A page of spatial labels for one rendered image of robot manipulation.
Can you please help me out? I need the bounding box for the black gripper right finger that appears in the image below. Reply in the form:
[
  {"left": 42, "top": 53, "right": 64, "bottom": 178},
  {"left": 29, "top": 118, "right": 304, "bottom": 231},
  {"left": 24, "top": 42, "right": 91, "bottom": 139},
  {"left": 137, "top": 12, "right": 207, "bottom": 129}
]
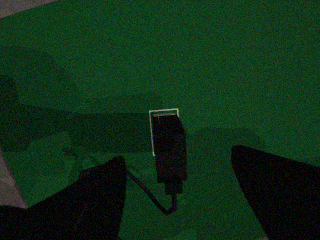
[{"left": 231, "top": 145, "right": 320, "bottom": 240}]

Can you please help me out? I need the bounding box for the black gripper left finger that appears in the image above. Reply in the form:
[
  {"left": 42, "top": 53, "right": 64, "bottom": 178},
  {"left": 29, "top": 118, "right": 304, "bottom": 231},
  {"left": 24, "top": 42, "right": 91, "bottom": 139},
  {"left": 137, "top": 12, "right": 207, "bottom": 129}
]
[{"left": 0, "top": 156, "right": 127, "bottom": 240}]

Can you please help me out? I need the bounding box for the green circuit board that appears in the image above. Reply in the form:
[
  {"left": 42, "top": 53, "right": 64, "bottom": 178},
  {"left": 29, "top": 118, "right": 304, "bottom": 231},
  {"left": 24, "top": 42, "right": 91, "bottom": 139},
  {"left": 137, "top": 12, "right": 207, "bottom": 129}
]
[{"left": 0, "top": 0, "right": 320, "bottom": 240}]

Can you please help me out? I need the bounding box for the black cable with plug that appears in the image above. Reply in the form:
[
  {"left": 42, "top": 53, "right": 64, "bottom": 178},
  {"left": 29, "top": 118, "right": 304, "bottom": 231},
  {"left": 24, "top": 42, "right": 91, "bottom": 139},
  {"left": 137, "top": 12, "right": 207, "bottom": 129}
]
[{"left": 126, "top": 115, "right": 188, "bottom": 216}]

